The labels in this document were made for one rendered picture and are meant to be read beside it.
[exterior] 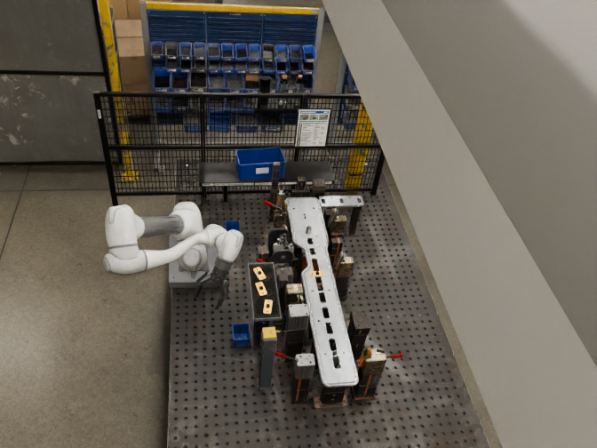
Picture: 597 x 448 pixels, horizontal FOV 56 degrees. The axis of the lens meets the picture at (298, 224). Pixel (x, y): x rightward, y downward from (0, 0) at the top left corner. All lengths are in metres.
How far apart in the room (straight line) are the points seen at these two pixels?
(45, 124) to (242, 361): 2.89
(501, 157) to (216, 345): 3.10
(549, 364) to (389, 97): 0.16
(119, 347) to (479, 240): 4.00
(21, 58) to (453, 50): 4.77
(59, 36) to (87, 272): 1.78
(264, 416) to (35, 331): 1.97
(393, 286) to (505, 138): 3.49
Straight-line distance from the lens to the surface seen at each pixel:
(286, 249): 3.06
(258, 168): 3.68
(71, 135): 5.25
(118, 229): 2.72
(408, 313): 3.55
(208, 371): 3.16
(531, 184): 0.17
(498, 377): 0.20
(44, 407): 4.03
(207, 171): 3.79
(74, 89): 4.98
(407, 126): 0.26
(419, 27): 0.25
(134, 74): 5.84
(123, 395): 3.96
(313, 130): 3.79
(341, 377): 2.84
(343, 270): 3.29
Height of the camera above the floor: 3.39
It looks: 43 degrees down
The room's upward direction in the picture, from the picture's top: 7 degrees clockwise
